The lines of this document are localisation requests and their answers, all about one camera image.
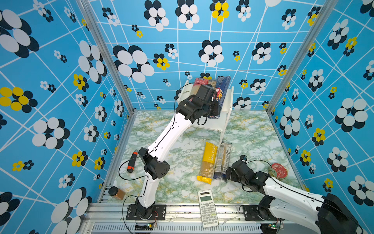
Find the yellow pasta bag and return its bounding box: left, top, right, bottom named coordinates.
left=197, top=142, right=218, bottom=184

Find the blue Barilla pasta box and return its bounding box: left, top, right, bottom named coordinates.
left=208, top=76, right=231, bottom=114

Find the red spaghetti bag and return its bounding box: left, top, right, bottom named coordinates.
left=191, top=78, right=208, bottom=95

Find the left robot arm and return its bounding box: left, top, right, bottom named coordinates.
left=135, top=84, right=219, bottom=219

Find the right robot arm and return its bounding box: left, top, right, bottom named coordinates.
left=226, top=160, right=362, bottom=234

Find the white two-tier shelf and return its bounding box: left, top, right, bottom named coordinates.
left=175, top=81, right=235, bottom=144

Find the clear grey spaghetti bag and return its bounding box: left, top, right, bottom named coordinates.
left=213, top=142, right=232, bottom=180

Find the white calculator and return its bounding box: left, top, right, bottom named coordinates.
left=198, top=190, right=219, bottom=228

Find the red black utility knife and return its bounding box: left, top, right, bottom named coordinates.
left=127, top=150, right=138, bottom=173

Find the brown spice jar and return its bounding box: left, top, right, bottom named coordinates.
left=108, top=186, right=125, bottom=200

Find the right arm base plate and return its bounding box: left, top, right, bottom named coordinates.
left=239, top=205, right=277, bottom=221

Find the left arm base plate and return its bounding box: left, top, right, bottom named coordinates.
left=125, top=204, right=167, bottom=221

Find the aluminium front rail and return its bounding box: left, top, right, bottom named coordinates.
left=78, top=203, right=314, bottom=234

